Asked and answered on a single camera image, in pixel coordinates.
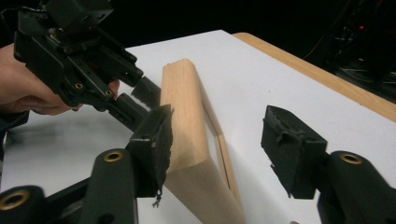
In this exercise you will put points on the wooden picture frame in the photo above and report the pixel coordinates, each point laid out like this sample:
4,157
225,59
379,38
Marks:
186,124

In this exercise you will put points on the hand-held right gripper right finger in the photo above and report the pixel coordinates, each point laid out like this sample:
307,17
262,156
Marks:
292,149

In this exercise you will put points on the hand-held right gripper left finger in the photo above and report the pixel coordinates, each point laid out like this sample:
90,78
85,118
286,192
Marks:
152,149

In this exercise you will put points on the black equipment rack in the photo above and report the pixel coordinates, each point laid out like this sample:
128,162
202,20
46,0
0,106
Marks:
364,46

